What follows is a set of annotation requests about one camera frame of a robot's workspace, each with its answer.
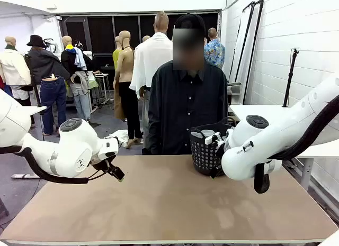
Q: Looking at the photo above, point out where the mannequin with white shawl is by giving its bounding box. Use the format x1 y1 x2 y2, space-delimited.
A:
129 11 174 149

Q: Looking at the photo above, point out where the person in floral blue shirt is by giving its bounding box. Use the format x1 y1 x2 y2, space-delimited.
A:
203 28 225 70

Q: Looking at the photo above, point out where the black plastic laundry basket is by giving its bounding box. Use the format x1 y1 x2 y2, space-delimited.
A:
189 117 236 177

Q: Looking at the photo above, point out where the mannequin with yellow scarf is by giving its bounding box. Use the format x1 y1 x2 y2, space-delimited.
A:
60 35 93 122

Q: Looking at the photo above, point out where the bare mannequin in black trousers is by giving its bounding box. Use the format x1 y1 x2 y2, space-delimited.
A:
113 30 144 149

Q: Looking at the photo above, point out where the grey tray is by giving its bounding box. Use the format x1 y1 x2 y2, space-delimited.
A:
227 81 242 96

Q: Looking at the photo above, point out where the tall black metal frame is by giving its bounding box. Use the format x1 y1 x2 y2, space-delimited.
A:
242 0 265 105
229 1 256 84

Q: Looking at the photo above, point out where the small white table, green cloth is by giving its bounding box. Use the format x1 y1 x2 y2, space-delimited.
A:
88 71 111 109

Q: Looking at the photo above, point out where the person in dark shirt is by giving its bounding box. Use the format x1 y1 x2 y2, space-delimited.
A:
147 13 229 156

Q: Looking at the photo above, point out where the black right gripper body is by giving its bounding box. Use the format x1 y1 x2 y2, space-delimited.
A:
215 140 231 169

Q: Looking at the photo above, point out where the mannequin in yellow top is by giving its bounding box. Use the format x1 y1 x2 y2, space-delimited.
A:
112 36 127 121

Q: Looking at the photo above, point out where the white cloth on floor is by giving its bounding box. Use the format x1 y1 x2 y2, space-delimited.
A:
104 129 130 148

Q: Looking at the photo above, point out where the large white table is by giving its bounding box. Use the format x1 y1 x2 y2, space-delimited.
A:
229 104 339 191

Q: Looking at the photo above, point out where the mannequin with black hat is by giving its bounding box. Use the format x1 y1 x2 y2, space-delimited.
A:
25 34 70 85

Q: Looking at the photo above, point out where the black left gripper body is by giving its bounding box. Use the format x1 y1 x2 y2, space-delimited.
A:
91 154 117 175

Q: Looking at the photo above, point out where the half mannequin in blue jeans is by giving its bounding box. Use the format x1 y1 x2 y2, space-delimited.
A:
39 74 67 136

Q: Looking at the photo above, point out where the black tripod stand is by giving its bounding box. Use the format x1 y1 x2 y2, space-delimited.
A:
282 47 300 108

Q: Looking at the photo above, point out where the mannequin in cream jacket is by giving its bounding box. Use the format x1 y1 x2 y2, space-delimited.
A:
0 36 32 100

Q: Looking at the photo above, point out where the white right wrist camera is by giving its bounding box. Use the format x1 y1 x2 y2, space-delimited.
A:
205 133 222 145

